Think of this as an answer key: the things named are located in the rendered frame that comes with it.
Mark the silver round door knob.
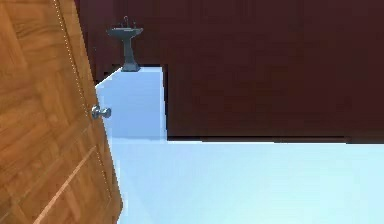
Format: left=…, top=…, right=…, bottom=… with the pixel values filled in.
left=91, top=104, right=112, bottom=121

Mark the brown wooden room door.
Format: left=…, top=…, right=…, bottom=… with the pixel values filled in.
left=0, top=0, right=124, bottom=224

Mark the grey pedestal sink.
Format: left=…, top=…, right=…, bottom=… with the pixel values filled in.
left=106, top=15, right=145, bottom=73

